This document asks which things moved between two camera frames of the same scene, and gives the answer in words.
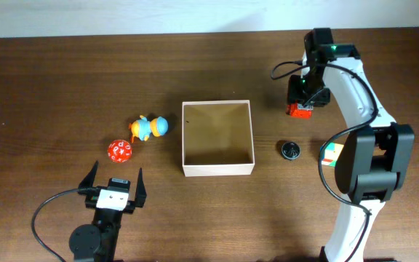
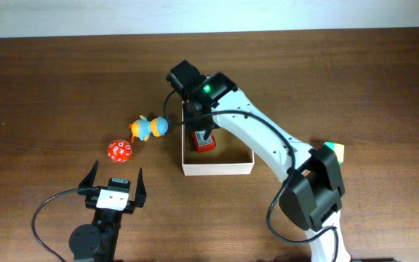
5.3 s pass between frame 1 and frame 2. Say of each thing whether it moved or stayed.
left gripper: stayed
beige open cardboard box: stayed
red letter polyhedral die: stayed
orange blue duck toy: stayed
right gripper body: moved
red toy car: moved
